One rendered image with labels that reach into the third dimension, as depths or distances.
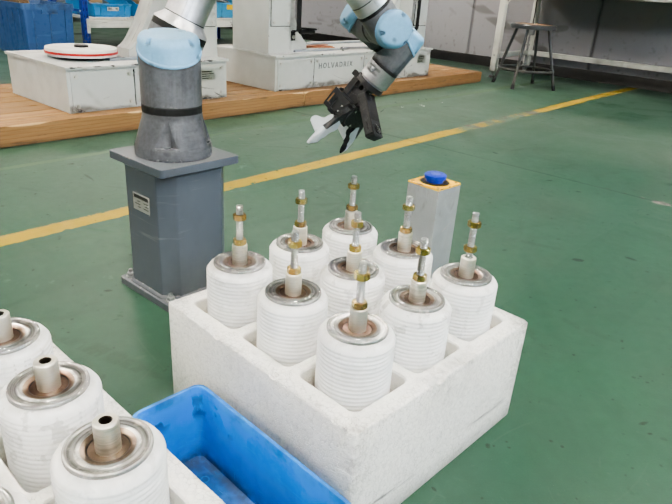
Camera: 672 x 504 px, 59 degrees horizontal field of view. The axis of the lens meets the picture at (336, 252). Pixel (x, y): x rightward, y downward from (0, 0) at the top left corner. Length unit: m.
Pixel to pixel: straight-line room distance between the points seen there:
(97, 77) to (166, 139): 1.58
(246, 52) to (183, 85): 2.34
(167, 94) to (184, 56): 0.08
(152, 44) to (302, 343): 0.65
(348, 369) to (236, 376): 0.19
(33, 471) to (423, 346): 0.46
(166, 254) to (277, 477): 0.61
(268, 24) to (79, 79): 1.11
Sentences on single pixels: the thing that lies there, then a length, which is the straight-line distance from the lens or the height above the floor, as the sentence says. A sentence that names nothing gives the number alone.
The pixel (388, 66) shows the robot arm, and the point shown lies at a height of 0.47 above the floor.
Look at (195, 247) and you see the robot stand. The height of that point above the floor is 0.12.
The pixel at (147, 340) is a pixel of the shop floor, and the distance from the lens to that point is 1.19.
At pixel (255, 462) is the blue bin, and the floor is 0.07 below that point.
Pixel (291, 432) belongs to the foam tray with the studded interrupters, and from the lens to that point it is 0.79.
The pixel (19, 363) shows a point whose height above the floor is 0.24.
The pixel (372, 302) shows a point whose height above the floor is 0.22.
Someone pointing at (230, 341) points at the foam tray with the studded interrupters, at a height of 0.18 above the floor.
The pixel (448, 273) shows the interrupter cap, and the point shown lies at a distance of 0.90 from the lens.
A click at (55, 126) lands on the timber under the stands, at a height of 0.06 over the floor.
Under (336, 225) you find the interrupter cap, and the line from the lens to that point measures 1.03.
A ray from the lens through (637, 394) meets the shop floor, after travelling 1.22.
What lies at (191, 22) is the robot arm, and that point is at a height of 0.54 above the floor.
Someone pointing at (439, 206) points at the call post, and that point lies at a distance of 1.09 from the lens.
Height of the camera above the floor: 0.63
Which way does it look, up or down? 24 degrees down
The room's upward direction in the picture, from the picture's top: 4 degrees clockwise
